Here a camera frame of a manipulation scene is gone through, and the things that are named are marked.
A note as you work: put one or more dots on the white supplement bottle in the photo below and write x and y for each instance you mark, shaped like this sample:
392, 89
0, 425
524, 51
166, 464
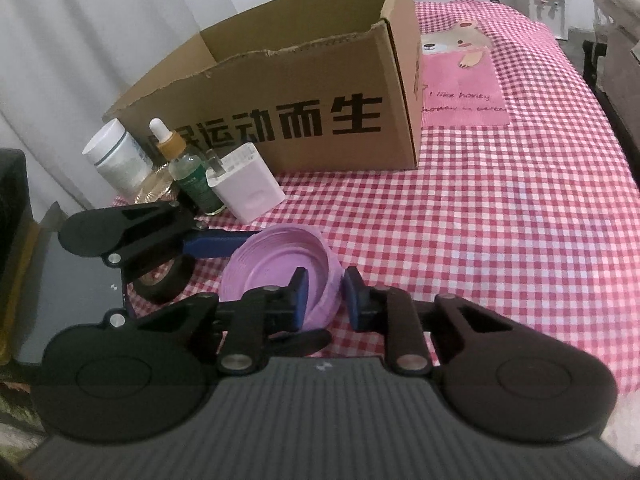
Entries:
117, 155

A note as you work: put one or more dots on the white charger plug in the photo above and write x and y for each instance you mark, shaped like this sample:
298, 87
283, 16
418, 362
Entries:
247, 185

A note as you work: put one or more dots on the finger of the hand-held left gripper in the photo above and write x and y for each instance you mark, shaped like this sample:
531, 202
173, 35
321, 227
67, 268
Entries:
305, 342
215, 247

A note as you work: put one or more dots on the large brown cardboard box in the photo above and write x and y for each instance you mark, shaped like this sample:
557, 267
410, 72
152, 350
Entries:
320, 80

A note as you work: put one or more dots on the white curtain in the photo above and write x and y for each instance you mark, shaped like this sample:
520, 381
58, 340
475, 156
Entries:
100, 35

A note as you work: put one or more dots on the dark jar with gold lid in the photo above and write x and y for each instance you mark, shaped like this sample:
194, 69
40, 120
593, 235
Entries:
155, 185

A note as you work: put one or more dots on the purple plastic lid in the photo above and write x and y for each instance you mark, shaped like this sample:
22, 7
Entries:
280, 265

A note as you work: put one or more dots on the white water dispenser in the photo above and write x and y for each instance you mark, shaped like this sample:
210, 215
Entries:
545, 5

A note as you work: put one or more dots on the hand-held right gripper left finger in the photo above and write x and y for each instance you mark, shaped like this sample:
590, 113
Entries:
300, 292

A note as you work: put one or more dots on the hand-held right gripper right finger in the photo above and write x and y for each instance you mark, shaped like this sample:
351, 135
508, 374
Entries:
352, 300

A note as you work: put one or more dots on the black tape roll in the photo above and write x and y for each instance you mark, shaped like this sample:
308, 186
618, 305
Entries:
165, 287

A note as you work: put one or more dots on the green dropper bottle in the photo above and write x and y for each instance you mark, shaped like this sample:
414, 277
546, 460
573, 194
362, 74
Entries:
192, 180

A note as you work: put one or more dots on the grey sofa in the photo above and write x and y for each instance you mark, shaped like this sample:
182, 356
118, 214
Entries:
620, 60

